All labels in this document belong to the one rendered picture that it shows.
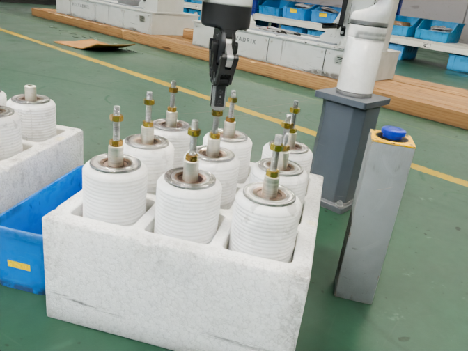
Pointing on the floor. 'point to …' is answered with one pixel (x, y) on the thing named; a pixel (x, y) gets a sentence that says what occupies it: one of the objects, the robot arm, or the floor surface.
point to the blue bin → (31, 233)
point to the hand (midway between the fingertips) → (218, 96)
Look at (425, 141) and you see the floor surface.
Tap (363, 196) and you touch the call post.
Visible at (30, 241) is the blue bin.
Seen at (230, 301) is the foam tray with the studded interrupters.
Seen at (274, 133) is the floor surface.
